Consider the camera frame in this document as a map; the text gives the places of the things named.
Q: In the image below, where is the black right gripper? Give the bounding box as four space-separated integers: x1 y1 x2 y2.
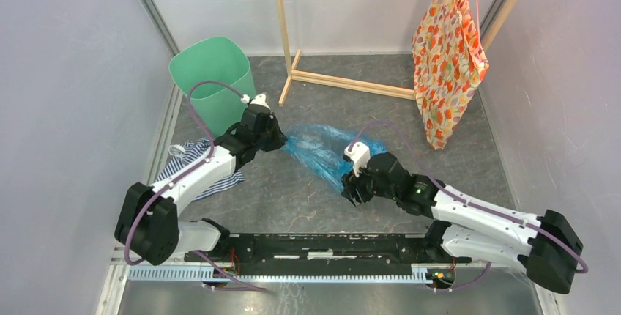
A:
340 157 398 207

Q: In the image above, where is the blue plastic trash bag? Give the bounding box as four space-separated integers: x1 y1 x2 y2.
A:
282 123 387 193

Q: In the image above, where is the green plastic trash bin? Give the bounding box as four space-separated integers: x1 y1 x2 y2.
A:
168 36 257 137

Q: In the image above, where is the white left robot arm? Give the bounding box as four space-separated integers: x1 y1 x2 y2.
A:
114 104 286 265

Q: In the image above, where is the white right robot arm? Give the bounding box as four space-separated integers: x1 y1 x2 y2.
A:
342 144 587 294

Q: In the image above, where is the blue striped cloth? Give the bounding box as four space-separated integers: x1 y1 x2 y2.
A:
152 138 245 208

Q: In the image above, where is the floral orange cloth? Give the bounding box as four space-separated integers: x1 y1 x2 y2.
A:
412 0 489 150

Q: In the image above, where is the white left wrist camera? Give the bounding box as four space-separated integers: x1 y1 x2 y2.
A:
240 93 271 111

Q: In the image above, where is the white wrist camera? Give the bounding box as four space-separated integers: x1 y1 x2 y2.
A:
344 141 371 177
240 93 271 111

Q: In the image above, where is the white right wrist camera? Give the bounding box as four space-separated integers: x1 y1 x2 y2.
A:
344 141 371 177

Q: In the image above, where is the wooden clothes rack frame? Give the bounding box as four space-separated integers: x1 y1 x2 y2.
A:
275 0 414 107

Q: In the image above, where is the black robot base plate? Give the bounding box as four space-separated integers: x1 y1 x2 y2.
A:
205 229 471 276

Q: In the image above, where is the white slotted cable duct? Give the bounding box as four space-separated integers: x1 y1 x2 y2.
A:
127 264 438 285

